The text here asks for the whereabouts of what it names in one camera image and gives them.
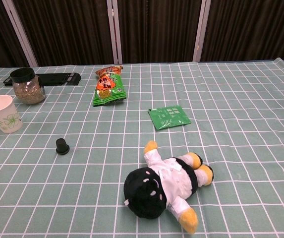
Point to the black plush toy white coat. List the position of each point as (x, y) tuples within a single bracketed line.
[(161, 183)]

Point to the green orange snack bag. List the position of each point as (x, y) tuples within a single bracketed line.
[(109, 86)]

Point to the glass jar black lid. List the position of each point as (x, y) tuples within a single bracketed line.
[(29, 90)]

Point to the green checked tablecloth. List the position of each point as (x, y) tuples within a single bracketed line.
[(206, 153)]

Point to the white paper cup green flower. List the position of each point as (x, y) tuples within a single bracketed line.
[(1, 112)]

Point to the black flat plastic stand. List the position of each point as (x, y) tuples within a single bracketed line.
[(57, 78)]

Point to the green flat sachet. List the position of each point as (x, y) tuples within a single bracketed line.
[(169, 116)]

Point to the white screen frame post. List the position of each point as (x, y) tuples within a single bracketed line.
[(201, 29), (20, 32), (114, 32)]

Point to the small black cap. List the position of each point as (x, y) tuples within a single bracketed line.
[(62, 146)]

